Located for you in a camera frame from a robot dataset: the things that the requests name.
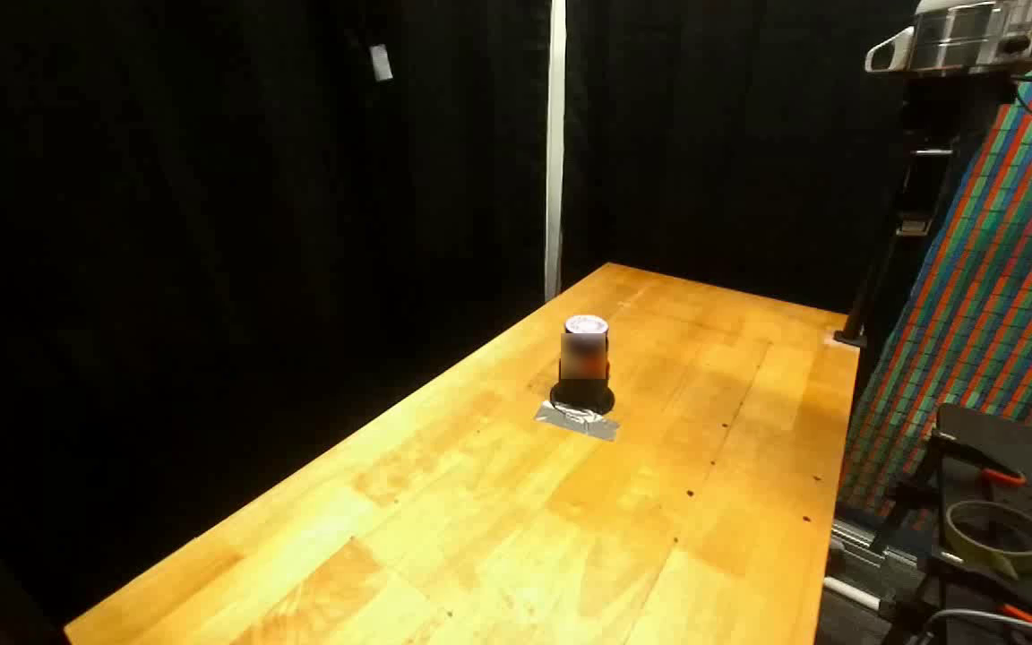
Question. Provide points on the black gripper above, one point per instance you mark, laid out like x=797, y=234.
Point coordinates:
x=939, y=129

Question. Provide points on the thin black stand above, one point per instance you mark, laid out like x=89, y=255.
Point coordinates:
x=870, y=300

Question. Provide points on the colourful striped board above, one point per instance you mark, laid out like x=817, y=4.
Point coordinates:
x=1006, y=311

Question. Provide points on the white vertical pole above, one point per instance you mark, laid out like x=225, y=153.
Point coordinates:
x=555, y=143

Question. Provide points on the beige tape roll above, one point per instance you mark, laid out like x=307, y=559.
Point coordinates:
x=994, y=536

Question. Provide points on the small silver tray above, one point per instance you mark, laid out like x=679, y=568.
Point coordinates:
x=576, y=419

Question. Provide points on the small white hanging tag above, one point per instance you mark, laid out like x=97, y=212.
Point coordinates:
x=381, y=61

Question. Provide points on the black curtain backdrop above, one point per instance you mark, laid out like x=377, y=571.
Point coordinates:
x=182, y=239

